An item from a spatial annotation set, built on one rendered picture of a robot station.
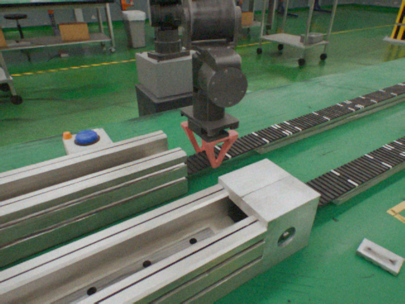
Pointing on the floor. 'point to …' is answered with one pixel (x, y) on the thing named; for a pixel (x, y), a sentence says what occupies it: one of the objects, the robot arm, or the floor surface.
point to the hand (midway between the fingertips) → (208, 157)
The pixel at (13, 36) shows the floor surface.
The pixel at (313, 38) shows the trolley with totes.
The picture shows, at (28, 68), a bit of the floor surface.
